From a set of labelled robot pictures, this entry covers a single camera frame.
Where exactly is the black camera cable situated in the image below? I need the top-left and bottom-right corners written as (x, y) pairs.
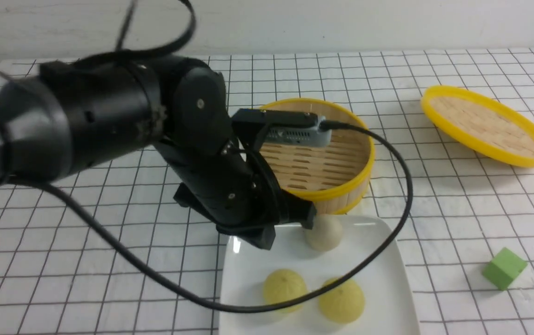
top-left (11, 0), bottom-right (413, 313)

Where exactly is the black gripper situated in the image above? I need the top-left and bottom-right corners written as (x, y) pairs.
top-left (155, 140), bottom-right (317, 250)

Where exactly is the yellow-rimmed bamboo steamer lid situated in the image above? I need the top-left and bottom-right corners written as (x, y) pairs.
top-left (421, 86), bottom-right (534, 168)

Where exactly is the yellow-rimmed bamboo steamer basket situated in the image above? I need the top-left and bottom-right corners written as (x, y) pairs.
top-left (248, 98), bottom-right (375, 215)

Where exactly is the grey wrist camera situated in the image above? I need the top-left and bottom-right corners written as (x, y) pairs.
top-left (231, 108), bottom-right (333, 148)

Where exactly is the white steamed bun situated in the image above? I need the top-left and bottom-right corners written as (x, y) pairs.
top-left (303, 214), bottom-right (344, 252)

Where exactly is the white square plate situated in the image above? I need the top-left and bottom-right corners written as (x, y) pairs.
top-left (220, 215), bottom-right (420, 335)

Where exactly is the green cube block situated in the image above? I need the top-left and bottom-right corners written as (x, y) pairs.
top-left (481, 248), bottom-right (528, 291)

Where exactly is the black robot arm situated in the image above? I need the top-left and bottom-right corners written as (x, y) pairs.
top-left (0, 56), bottom-right (317, 250)

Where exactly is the yellow steamed bun on plate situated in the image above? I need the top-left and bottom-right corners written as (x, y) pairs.
top-left (318, 279), bottom-right (366, 324)

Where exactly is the yellow steamed bun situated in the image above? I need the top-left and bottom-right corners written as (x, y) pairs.
top-left (262, 269), bottom-right (309, 305)
top-left (318, 279), bottom-right (366, 324)

